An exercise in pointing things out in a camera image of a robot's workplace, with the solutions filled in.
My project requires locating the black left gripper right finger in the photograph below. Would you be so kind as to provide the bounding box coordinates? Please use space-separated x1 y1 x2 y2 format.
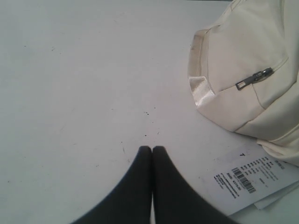
152 146 236 224

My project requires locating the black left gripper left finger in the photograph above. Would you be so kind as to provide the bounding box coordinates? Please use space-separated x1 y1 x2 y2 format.
74 146 152 224

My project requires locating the cream duffel bag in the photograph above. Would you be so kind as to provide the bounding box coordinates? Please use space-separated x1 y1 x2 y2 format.
187 0 299 165

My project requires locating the white paper hang tag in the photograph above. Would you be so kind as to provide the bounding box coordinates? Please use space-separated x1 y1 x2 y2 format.
199 144 299 216

